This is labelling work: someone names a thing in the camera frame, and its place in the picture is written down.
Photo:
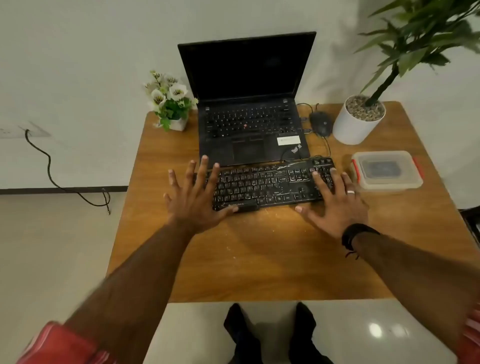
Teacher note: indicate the clear plastic container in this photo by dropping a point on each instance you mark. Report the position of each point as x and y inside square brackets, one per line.
[390, 186]

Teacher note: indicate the black wristband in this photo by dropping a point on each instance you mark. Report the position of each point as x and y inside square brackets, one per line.
[356, 229]

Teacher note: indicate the black skirting board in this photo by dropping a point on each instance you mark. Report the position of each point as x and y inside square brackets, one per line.
[56, 190]

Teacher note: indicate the person's right forearm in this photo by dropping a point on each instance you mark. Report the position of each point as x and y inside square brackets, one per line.
[420, 277]

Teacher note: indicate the red right sleeve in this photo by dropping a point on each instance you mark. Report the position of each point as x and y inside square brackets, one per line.
[470, 341]

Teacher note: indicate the clear plastic container lid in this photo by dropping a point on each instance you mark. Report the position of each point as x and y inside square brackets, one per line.
[408, 165]

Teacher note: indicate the person's leg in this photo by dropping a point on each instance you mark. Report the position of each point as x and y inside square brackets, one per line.
[305, 337]
[242, 337]

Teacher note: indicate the person's left leg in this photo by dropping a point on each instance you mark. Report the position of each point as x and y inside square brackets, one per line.
[242, 337]

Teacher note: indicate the black computer mouse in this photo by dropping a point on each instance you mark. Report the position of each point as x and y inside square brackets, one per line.
[320, 123]

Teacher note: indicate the tall green plant white pot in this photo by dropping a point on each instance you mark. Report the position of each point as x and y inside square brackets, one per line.
[352, 129]

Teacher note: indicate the person's right hand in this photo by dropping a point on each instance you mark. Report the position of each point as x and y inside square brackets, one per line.
[341, 212]

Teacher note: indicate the white wall socket panel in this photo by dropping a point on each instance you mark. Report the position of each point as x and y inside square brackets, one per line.
[15, 131]

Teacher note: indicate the small white flower pot plant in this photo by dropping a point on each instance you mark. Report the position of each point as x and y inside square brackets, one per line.
[170, 101]

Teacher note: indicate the person's left hand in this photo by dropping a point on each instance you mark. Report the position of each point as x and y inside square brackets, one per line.
[193, 204]

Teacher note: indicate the black keyboard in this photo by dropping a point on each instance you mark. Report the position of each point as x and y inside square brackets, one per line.
[270, 183]

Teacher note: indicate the person's right leg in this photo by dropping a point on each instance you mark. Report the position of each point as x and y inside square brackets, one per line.
[305, 337]

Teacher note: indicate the black window frame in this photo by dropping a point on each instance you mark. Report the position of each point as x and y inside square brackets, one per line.
[472, 221]

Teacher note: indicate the person's left forearm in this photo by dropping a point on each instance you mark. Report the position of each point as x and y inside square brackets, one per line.
[135, 285]

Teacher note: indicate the black laptop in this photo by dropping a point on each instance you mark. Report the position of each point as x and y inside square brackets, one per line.
[247, 75]

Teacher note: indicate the red sleeve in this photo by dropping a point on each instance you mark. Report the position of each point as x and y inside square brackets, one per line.
[470, 341]
[60, 345]

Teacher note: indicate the red left sleeve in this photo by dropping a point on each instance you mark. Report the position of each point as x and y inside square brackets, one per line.
[60, 345]

